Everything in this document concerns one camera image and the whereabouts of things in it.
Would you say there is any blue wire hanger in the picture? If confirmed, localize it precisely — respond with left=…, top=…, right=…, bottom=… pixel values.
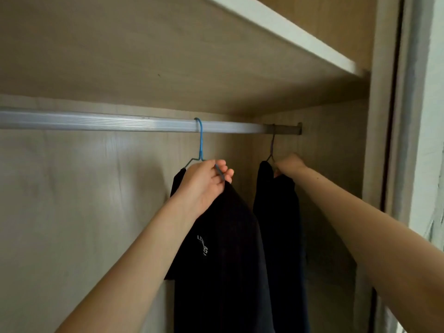
left=183, top=117, right=227, bottom=181

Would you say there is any person's right hand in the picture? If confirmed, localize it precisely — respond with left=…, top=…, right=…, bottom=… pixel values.
left=274, top=153, right=309, bottom=179

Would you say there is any person's left hand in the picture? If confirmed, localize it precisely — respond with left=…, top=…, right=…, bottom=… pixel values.
left=172, top=159, right=235, bottom=219

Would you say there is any white wardrobe shelf board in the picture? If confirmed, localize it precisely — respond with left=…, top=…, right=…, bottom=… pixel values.
left=200, top=0, right=369, bottom=79

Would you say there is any purple wire hanger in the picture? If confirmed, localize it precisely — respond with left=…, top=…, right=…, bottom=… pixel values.
left=265, top=124, right=278, bottom=164

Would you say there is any person's left forearm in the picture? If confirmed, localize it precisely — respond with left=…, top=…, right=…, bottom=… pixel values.
left=55, top=200, right=199, bottom=333

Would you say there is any white wardrobe with wooden side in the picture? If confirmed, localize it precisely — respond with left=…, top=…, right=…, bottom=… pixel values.
left=0, top=0, right=444, bottom=333

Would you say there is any metal closet rod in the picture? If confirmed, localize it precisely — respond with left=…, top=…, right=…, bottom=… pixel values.
left=0, top=107, right=303, bottom=136

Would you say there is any black Li-Ning t-shirt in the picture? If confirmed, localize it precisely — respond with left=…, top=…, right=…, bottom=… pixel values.
left=164, top=166, right=275, bottom=333

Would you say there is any person's right forearm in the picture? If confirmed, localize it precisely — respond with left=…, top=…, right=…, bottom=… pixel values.
left=294, top=165, right=444, bottom=333

